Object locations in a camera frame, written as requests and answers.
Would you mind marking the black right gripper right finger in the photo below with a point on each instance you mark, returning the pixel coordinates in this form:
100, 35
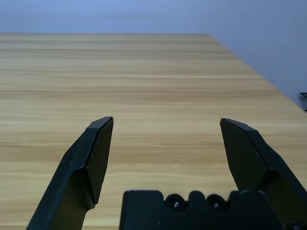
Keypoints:
249, 155

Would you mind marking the black flat object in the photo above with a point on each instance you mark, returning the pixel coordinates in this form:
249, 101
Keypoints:
304, 95

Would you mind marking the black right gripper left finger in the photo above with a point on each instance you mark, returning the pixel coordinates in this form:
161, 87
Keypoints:
79, 153

